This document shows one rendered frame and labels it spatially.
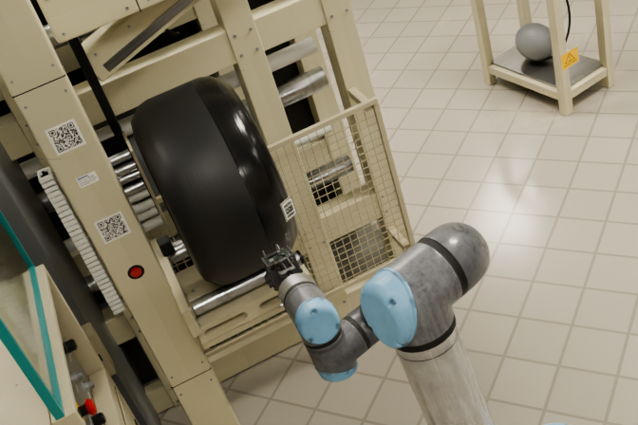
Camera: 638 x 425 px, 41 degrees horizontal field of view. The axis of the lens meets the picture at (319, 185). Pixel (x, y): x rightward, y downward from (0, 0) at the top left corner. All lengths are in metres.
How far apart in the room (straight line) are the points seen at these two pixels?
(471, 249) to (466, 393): 0.25
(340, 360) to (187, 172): 0.61
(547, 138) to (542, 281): 0.99
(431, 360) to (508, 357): 1.84
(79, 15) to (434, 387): 1.38
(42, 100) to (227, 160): 0.46
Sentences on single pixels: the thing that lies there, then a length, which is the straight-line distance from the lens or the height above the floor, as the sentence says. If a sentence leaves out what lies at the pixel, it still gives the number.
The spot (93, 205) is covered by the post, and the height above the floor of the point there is 1.30.
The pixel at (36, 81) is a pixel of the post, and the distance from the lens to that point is 2.11.
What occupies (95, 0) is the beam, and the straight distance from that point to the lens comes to 2.34.
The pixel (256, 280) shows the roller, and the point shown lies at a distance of 2.42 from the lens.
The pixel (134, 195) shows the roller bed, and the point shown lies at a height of 1.04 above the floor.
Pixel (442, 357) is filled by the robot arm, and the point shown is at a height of 1.38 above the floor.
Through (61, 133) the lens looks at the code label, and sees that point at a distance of 2.16.
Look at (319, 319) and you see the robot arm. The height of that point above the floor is 1.19.
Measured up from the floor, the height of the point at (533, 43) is 0.28.
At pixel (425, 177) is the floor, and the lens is 4.16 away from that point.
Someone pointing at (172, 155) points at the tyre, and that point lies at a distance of 2.15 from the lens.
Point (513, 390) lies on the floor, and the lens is 3.15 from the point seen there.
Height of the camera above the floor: 2.42
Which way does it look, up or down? 34 degrees down
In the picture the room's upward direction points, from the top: 18 degrees counter-clockwise
